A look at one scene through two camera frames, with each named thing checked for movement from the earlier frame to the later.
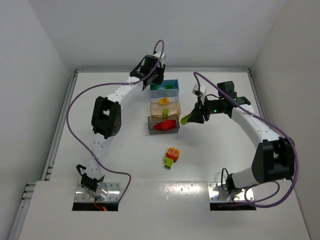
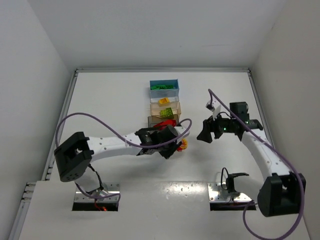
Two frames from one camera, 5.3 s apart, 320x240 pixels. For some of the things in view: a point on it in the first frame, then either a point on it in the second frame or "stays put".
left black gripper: x=157 y=77 -> x=169 y=149
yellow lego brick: x=164 y=101 stays put
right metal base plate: x=217 y=193 stays put
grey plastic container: x=152 y=121 stays put
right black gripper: x=204 y=113 -> x=213 y=128
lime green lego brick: x=184 y=120 -> x=169 y=113
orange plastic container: x=174 y=108 stays put
